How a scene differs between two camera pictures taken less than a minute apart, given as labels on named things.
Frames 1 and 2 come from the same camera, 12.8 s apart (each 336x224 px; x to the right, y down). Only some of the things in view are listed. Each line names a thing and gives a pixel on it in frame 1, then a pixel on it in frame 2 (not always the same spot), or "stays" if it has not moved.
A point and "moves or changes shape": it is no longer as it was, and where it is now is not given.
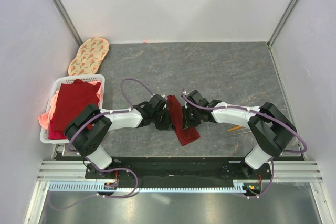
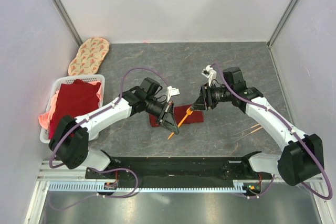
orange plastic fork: [233, 128] to [188, 112]
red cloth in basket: [72, 98] stays
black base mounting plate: [181, 172] stays
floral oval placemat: [91, 52] stays
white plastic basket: [44, 132] stays
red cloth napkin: [184, 135] moves or changes shape
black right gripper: [186, 123] to [205, 100]
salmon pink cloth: [45, 118] stays
